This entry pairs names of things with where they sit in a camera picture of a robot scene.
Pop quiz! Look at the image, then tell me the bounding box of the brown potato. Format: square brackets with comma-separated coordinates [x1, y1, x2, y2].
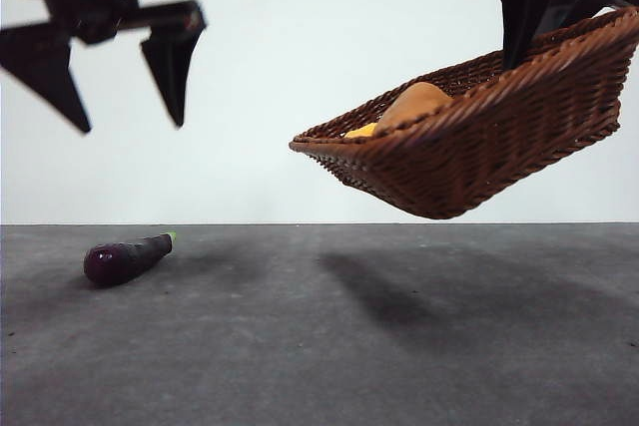
[374, 81, 453, 137]

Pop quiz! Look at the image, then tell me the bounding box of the brown wicker basket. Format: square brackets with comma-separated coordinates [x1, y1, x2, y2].
[288, 6, 639, 220]

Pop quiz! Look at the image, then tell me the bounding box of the yellow squash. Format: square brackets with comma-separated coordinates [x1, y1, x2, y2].
[342, 122, 379, 140]

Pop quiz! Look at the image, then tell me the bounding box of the purple eggplant with green stem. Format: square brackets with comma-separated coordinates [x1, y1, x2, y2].
[83, 231, 178, 288]

